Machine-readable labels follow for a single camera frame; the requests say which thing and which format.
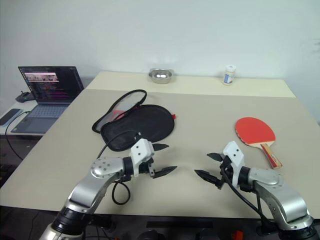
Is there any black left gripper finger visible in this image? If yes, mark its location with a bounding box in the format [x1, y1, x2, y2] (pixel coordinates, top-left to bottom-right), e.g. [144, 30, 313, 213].
[152, 143, 170, 152]
[152, 165, 179, 179]

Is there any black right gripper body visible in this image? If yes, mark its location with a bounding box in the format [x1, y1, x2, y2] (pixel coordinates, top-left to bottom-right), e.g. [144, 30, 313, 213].
[215, 154, 233, 190]

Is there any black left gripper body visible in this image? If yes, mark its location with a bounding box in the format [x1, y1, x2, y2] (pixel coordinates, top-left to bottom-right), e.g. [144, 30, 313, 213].
[138, 157, 157, 178]

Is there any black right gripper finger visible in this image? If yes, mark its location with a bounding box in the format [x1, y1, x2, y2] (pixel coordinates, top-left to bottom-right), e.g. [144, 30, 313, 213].
[194, 169, 223, 186]
[206, 152, 223, 162]

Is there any black and red paddle case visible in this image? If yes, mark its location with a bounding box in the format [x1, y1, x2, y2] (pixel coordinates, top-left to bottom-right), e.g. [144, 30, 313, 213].
[91, 89, 177, 152]

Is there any red table tennis paddle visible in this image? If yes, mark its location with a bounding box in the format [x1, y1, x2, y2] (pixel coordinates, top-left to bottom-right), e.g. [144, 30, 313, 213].
[234, 116, 284, 170]

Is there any small orange object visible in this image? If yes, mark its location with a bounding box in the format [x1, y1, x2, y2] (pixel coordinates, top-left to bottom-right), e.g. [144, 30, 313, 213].
[230, 229, 245, 240]

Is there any stainless steel bowl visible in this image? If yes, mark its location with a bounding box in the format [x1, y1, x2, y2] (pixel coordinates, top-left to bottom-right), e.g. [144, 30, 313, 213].
[147, 67, 175, 85]

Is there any white plastic bottle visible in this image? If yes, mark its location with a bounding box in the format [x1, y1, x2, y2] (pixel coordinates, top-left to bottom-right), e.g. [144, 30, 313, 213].
[222, 64, 237, 86]

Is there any open blue-grey laptop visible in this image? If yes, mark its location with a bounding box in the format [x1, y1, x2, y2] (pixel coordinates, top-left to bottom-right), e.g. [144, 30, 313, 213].
[10, 65, 85, 135]

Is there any white side table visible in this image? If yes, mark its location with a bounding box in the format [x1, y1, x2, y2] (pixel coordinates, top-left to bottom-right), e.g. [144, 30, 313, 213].
[0, 99, 46, 137]

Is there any black handheld controller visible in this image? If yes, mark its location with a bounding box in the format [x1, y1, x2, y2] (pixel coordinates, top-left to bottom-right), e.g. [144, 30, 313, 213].
[15, 90, 35, 104]

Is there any black phone on blue pad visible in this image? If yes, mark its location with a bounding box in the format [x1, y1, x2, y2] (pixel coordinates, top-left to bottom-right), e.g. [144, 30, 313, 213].
[0, 107, 24, 128]

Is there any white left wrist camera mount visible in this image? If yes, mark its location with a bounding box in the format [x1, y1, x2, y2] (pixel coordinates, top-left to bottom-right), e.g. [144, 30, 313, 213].
[130, 138, 156, 178]

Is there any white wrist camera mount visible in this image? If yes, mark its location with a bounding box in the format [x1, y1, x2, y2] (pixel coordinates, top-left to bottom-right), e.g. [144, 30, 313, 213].
[222, 140, 245, 187]
[130, 138, 156, 178]

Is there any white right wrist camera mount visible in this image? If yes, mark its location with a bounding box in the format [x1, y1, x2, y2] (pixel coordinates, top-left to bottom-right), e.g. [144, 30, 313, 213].
[222, 140, 245, 187]

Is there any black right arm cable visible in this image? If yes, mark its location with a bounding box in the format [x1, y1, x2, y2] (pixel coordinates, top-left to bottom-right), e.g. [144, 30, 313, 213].
[219, 161, 277, 227]

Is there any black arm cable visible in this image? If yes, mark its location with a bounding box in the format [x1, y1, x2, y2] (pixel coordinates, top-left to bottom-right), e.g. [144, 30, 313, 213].
[96, 129, 141, 206]
[219, 161, 277, 227]

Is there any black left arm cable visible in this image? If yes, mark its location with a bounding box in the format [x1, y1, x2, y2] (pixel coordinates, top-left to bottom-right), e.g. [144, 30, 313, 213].
[96, 129, 141, 206]

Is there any black laptop power cable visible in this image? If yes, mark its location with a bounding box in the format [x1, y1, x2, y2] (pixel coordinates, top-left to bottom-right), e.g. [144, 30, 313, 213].
[4, 110, 31, 161]

